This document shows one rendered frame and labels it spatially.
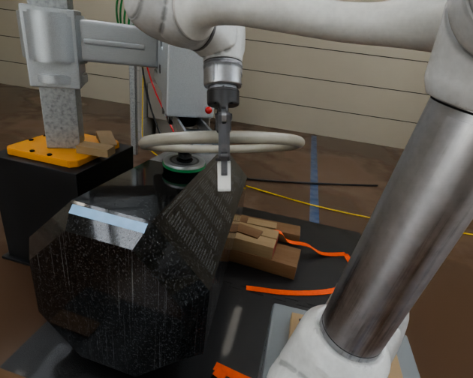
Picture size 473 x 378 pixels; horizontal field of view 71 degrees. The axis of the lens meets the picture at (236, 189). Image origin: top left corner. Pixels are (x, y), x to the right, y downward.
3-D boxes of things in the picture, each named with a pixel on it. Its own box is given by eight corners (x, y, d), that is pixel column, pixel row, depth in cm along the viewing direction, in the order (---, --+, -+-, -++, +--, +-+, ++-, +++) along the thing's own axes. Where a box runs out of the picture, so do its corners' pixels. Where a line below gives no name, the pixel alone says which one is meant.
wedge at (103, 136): (96, 137, 230) (95, 130, 228) (111, 136, 235) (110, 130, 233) (101, 146, 215) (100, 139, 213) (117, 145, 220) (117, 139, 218)
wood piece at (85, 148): (76, 153, 200) (75, 145, 198) (85, 148, 209) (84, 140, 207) (108, 158, 198) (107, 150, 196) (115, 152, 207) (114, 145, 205)
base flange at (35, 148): (3, 153, 197) (1, 145, 195) (61, 134, 241) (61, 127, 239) (73, 169, 188) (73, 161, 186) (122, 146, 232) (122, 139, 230)
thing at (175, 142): (136, 152, 116) (136, 144, 115) (265, 154, 131) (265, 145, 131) (141, 141, 69) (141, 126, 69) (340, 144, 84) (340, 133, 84)
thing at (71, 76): (10, 83, 185) (-3, 0, 168) (56, 78, 216) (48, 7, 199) (64, 92, 179) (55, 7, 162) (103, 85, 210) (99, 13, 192)
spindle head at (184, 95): (158, 105, 178) (159, 13, 160) (198, 107, 185) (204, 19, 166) (165, 122, 148) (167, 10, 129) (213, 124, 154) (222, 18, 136)
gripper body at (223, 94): (240, 84, 72) (240, 127, 73) (238, 93, 81) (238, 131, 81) (206, 84, 72) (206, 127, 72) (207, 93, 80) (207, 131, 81)
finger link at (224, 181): (230, 160, 75) (230, 160, 75) (230, 190, 76) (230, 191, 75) (217, 160, 75) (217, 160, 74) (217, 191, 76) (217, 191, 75)
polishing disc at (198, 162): (159, 167, 159) (159, 165, 158) (166, 153, 178) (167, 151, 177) (203, 172, 160) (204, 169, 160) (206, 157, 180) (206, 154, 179)
